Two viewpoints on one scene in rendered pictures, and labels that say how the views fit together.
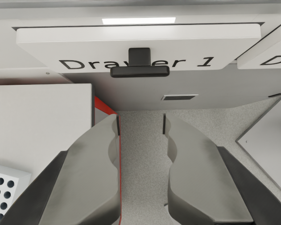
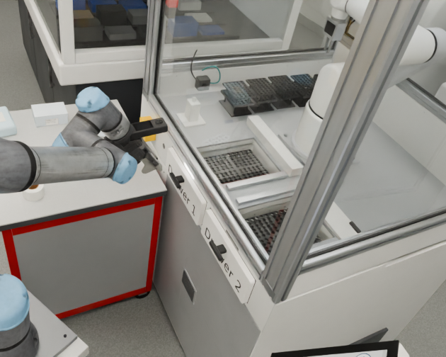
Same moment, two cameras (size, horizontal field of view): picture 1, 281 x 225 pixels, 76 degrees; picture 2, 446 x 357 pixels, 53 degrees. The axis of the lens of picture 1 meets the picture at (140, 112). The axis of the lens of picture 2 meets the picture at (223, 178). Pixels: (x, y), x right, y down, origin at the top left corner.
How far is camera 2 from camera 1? 1.35 m
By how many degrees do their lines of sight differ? 46
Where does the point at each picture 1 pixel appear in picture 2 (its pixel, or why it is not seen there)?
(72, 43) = (174, 160)
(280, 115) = not seen: outside the picture
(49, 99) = (151, 176)
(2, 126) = not seen: hidden behind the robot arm
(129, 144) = (117, 320)
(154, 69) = (177, 182)
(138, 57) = (179, 178)
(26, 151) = not seen: hidden behind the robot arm
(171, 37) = (188, 180)
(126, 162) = (93, 324)
